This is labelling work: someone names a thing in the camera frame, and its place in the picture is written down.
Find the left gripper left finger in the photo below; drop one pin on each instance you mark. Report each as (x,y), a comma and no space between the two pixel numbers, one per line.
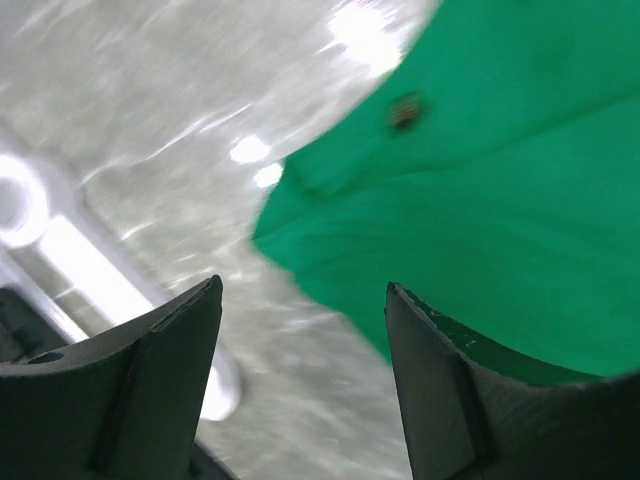
(124,404)

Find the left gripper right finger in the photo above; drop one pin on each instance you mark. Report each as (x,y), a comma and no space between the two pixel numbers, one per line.
(472,408)

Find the green t-shirt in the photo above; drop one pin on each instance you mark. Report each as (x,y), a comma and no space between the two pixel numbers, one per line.
(495,174)

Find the white clothes rack frame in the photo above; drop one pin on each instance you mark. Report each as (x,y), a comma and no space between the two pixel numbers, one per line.
(42,209)

